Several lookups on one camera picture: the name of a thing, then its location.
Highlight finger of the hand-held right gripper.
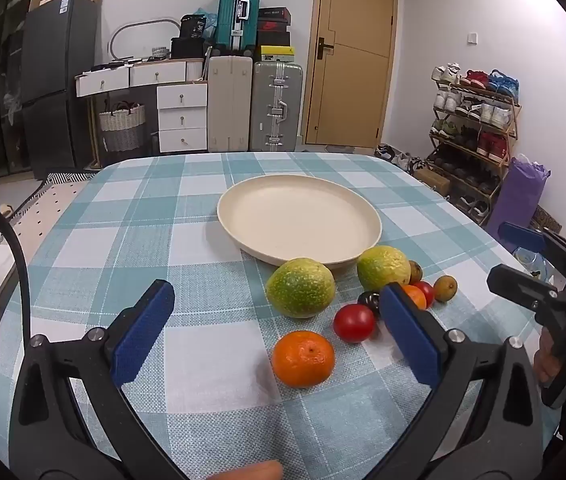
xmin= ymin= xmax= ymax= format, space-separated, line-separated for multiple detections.
xmin=497 ymin=221 xmax=566 ymax=272
xmin=487 ymin=264 xmax=560 ymax=312

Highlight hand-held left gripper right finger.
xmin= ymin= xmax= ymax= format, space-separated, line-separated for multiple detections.
xmin=379 ymin=282 xmax=549 ymax=480

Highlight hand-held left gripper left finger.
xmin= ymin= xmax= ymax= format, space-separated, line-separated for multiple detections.
xmin=9 ymin=280 xmax=189 ymax=480

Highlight small smooth orange fruit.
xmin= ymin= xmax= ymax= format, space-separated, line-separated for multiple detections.
xmin=402 ymin=284 xmax=427 ymax=311

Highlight small red tomato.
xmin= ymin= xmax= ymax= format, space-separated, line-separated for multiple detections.
xmin=415 ymin=281 xmax=436 ymax=309

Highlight large red tomato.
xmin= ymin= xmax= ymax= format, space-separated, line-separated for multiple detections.
xmin=333 ymin=303 xmax=376 ymax=343

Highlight orange tangerine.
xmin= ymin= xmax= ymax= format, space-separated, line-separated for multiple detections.
xmin=271 ymin=330 xmax=336 ymax=388

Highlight large green yellow citrus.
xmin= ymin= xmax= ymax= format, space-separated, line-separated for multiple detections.
xmin=265 ymin=258 xmax=337 ymax=320

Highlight cream round plate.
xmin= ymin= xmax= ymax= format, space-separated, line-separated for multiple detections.
xmin=217 ymin=175 xmax=382 ymax=267

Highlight dark patterned mat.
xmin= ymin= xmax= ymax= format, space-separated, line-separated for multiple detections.
xmin=530 ymin=205 xmax=566 ymax=233

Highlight purple bag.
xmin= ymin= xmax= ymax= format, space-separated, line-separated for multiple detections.
xmin=486 ymin=155 xmax=551 ymax=236

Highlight dark purple plum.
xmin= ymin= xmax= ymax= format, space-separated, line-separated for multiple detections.
xmin=357 ymin=290 xmax=381 ymax=318

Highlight teal checked tablecloth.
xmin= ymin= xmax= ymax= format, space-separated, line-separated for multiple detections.
xmin=0 ymin=152 xmax=559 ymax=480

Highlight small cardboard box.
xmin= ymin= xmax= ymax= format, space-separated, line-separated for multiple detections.
xmin=415 ymin=167 xmax=451 ymax=196

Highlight wooden shoe rack with shoes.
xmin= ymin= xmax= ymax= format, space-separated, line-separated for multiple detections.
xmin=430 ymin=62 xmax=520 ymax=221

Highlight scattered loose shoes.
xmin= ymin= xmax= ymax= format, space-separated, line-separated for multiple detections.
xmin=374 ymin=144 xmax=426 ymax=173

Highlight woven laundry basket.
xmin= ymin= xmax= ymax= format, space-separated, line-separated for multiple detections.
xmin=99 ymin=101 xmax=146 ymax=153

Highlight white drawer cabinet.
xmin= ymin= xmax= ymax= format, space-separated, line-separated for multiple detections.
xmin=74 ymin=59 xmax=209 ymax=168

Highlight wooden door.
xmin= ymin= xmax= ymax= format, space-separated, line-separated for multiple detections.
xmin=304 ymin=0 xmax=396 ymax=149

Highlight beige suitcase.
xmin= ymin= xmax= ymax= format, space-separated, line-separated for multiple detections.
xmin=207 ymin=55 xmax=254 ymax=153

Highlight dark grey fridge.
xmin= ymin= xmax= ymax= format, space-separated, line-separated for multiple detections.
xmin=22 ymin=0 xmax=101 ymax=181

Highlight silver suitcase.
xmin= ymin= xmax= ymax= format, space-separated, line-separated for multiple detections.
xmin=249 ymin=61 xmax=304 ymax=152

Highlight black storage box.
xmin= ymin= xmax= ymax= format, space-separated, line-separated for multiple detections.
xmin=170 ymin=37 xmax=209 ymax=59

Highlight yellow shoe box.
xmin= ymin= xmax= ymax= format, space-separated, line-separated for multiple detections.
xmin=260 ymin=46 xmax=295 ymax=63

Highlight black printed packet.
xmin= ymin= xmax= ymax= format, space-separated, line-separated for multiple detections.
xmin=180 ymin=15 xmax=207 ymax=40

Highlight blue plastic bag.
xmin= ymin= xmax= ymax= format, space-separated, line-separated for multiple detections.
xmin=195 ymin=7 xmax=219 ymax=38

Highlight black red shoe box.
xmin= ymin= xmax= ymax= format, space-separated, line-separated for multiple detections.
xmin=258 ymin=7 xmax=291 ymax=33

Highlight teal suitcase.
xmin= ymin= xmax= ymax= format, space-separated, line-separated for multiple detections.
xmin=214 ymin=0 xmax=262 ymax=56

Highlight white oval frame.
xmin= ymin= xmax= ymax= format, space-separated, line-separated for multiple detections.
xmin=110 ymin=19 xmax=181 ymax=61

